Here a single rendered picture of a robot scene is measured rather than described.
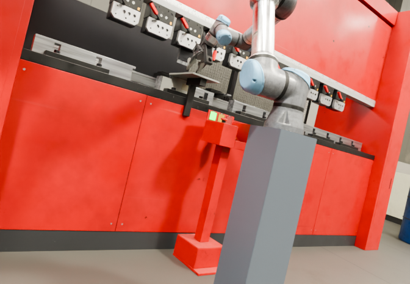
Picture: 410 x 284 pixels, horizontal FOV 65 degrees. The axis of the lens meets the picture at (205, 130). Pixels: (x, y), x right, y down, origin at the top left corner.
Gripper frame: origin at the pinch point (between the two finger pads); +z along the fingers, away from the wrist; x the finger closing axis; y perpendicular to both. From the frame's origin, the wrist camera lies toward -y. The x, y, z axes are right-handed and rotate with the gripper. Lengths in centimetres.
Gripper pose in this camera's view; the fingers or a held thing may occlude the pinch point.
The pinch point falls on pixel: (192, 71)
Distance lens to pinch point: 192.3
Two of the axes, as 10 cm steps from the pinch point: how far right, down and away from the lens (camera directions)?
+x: -8.0, -2.0, -5.7
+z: -5.4, 6.7, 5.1
